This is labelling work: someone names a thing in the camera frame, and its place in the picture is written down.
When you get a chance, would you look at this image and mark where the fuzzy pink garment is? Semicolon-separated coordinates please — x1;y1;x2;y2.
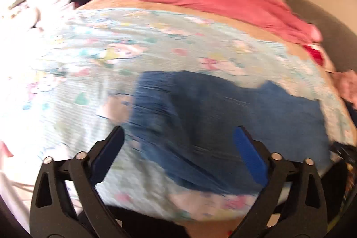
332;70;357;109

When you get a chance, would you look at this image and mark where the red cloth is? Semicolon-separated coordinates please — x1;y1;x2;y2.
303;45;324;66

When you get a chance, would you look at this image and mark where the Hello Kitty blue bedsheet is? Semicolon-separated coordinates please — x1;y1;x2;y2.
1;8;356;221

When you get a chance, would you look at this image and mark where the blue denim pants lace hem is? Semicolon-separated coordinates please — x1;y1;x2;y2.
128;71;330;195

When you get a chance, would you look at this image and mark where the grey quilted headboard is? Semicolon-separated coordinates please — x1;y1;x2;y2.
285;0;356;72

